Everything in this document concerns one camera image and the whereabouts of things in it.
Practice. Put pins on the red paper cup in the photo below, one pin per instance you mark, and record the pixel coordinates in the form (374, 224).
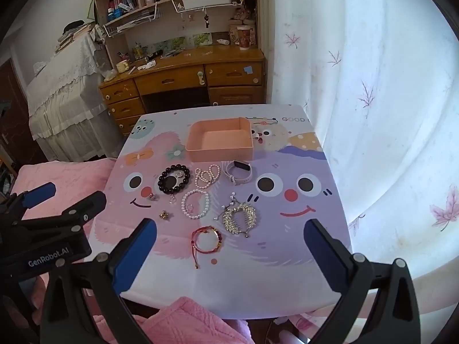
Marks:
(244, 37)

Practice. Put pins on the small oval silver pendant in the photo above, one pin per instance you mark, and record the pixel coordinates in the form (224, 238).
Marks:
(177, 174)

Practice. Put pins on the yellow mug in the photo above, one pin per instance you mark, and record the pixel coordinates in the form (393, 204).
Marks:
(123, 66)

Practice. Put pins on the wooden desk with drawers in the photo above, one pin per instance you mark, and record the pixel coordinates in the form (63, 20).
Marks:
(205, 76)

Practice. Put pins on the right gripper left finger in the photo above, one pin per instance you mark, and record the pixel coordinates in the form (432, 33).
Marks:
(113, 273)

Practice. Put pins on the pink quilted blanket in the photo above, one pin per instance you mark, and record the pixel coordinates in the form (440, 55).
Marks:
(184, 321)

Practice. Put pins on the wooden bookshelf hutch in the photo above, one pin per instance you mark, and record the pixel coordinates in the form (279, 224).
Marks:
(135, 28)

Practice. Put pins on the cartoon printed table mat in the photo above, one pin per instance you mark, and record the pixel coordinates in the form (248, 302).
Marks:
(241, 254)

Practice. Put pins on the white band smartwatch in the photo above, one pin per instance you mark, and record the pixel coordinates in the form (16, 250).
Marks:
(237, 172)

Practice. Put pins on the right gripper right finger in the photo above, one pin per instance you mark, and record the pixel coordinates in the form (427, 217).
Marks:
(349, 275)

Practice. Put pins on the white floral curtain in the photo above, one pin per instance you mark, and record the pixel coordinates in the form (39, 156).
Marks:
(378, 80)

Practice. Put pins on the white storage box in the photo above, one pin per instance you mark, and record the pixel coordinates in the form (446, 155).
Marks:
(196, 4)

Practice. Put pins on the small gold flower brooch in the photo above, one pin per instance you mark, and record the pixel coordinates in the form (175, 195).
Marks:
(164, 215)

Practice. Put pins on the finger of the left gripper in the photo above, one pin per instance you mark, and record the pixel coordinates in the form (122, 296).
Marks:
(16, 205)
(78, 214)

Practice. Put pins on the white lace covered furniture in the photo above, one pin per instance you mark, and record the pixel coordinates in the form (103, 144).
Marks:
(68, 116)

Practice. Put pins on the pink plastic tray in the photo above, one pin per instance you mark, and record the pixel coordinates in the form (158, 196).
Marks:
(220, 140)

